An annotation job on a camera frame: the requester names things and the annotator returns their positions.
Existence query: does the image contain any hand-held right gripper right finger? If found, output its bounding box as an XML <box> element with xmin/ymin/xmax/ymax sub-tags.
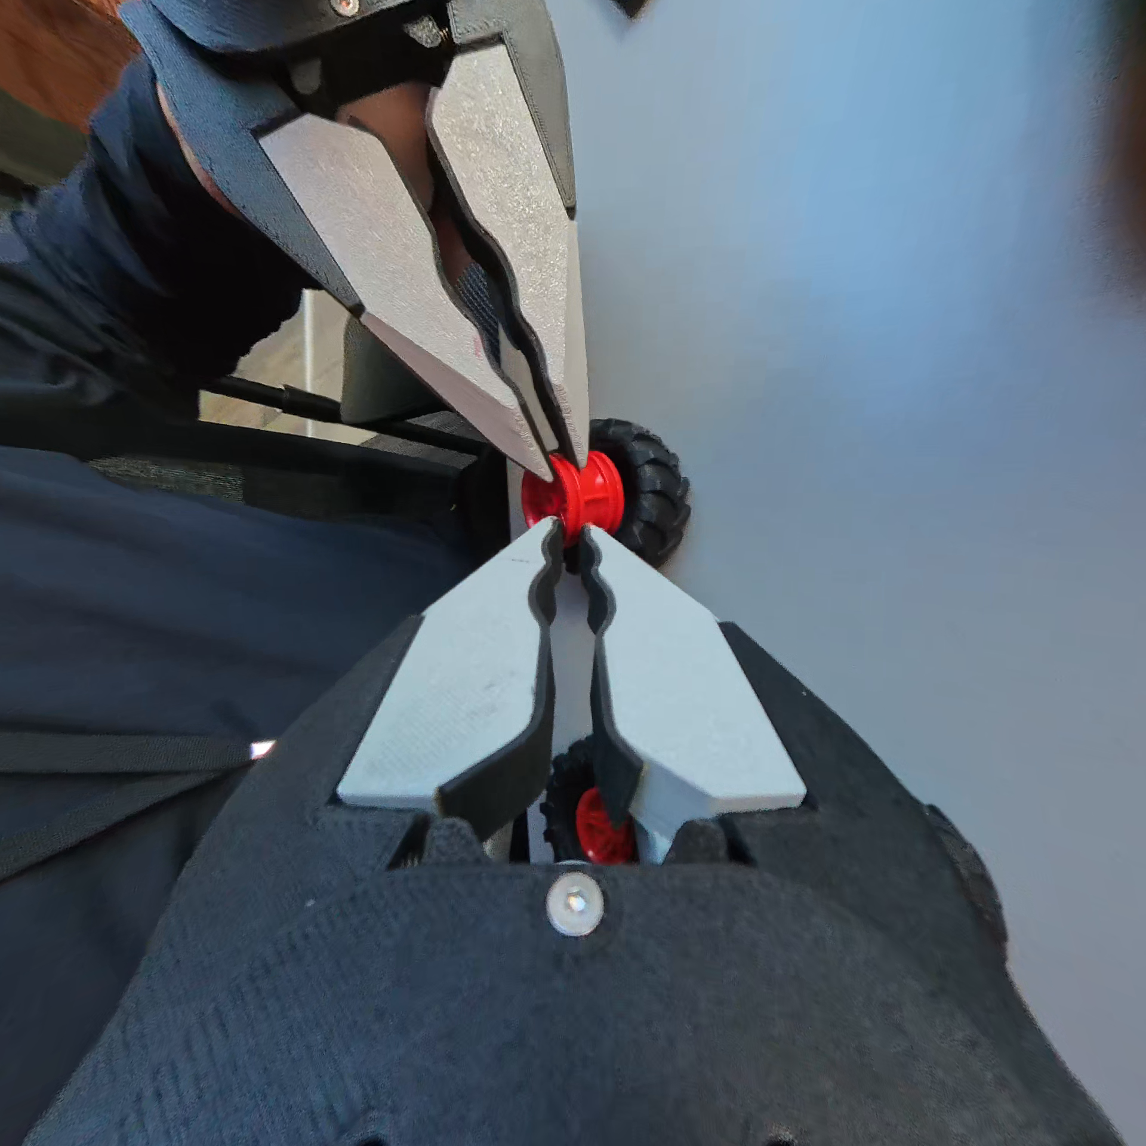
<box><xmin>577</xmin><ymin>527</ymin><xmax>809</xmax><ymax>865</ymax></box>

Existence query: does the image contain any black toy tire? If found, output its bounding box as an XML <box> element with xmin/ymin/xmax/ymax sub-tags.
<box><xmin>587</xmin><ymin>416</ymin><xmax>693</xmax><ymax>569</ymax></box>

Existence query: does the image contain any person's left forearm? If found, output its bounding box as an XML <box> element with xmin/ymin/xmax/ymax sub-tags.
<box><xmin>0</xmin><ymin>57</ymin><xmax>319</xmax><ymax>396</ymax></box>

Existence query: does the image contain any person's left hand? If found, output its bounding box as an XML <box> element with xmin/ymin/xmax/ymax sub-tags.
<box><xmin>342</xmin><ymin>82</ymin><xmax>451</xmax><ymax>242</ymax></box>

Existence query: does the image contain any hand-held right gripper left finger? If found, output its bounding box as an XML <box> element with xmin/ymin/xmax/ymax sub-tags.
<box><xmin>337</xmin><ymin>517</ymin><xmax>565</xmax><ymax>841</ymax></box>

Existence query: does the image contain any black toy wheel red rim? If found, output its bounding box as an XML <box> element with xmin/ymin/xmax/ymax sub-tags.
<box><xmin>539</xmin><ymin>735</ymin><xmax>641</xmax><ymax>866</ymax></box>

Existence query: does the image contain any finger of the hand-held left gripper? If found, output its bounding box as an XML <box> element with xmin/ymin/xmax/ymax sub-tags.
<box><xmin>256</xmin><ymin>109</ymin><xmax>561</xmax><ymax>484</ymax></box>
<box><xmin>424</xmin><ymin>16</ymin><xmax>593</xmax><ymax>471</ymax></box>

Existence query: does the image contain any person's torso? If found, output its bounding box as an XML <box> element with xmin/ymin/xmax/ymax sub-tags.
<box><xmin>0</xmin><ymin>394</ymin><xmax>512</xmax><ymax>1138</ymax></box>

